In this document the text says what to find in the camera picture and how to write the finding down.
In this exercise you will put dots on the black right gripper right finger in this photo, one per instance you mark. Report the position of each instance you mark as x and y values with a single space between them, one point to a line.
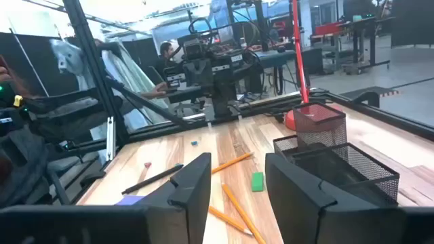
298 203

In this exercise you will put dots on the orange pencil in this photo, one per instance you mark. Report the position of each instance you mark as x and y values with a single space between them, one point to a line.
230 221
242 213
232 163

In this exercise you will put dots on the blue binder clip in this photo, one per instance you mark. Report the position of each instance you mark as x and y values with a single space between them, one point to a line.
194 143

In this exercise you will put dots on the green eraser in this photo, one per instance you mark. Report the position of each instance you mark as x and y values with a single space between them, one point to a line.
257 182

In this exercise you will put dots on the person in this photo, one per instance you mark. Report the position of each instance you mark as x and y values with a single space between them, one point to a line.
166 51

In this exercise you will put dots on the black mesh desk organizer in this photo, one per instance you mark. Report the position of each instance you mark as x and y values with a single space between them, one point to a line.
318 128

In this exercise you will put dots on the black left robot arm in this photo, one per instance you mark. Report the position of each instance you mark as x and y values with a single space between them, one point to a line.
223 98

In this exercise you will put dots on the black ramp with striped edge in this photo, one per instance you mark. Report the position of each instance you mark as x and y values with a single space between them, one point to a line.
366 93

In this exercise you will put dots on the red desk lamp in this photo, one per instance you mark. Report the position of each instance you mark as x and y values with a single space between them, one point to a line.
300 51

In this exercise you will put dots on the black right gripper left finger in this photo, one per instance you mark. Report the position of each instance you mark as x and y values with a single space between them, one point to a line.
191 203

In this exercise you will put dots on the purple sticky note pad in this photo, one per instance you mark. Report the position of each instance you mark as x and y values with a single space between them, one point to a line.
130 200

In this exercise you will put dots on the pink binder clip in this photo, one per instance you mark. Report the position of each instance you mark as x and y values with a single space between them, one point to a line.
147 165

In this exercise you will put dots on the black pen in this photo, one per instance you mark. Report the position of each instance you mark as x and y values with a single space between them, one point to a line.
152 179

